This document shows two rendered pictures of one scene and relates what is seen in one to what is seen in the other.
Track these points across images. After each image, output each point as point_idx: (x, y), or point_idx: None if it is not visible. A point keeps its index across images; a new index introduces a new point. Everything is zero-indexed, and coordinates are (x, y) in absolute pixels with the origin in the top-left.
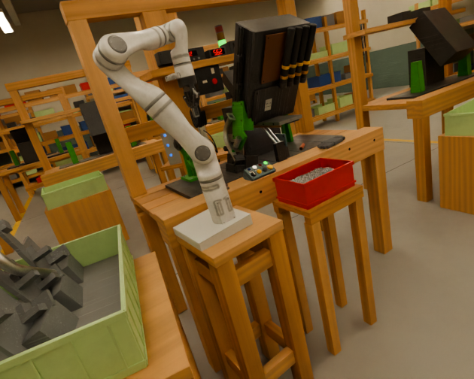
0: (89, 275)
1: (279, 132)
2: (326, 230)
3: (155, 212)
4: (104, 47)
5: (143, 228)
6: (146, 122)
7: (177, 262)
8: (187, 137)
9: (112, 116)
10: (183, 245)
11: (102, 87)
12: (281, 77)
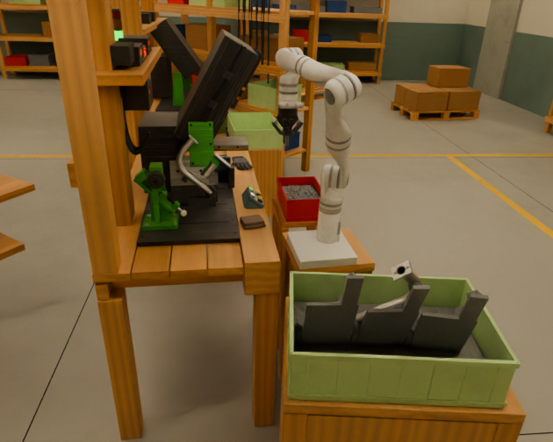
0: None
1: None
2: (276, 245)
3: (227, 265)
4: (361, 87)
5: (115, 321)
6: None
7: (276, 307)
8: (348, 165)
9: (103, 144)
10: None
11: (96, 96)
12: (237, 97)
